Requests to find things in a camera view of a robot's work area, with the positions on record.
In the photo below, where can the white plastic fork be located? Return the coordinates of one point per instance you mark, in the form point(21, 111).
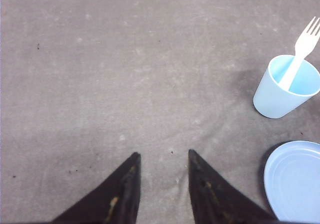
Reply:
point(304, 45)

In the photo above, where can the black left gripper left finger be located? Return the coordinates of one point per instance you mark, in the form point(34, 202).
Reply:
point(115, 201)

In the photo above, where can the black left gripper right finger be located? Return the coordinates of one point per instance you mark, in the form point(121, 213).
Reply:
point(215, 201)

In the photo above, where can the blue plastic plate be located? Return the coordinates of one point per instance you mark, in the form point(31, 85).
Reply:
point(292, 182)

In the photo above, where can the light blue plastic cup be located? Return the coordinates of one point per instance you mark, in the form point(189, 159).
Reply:
point(272, 101)

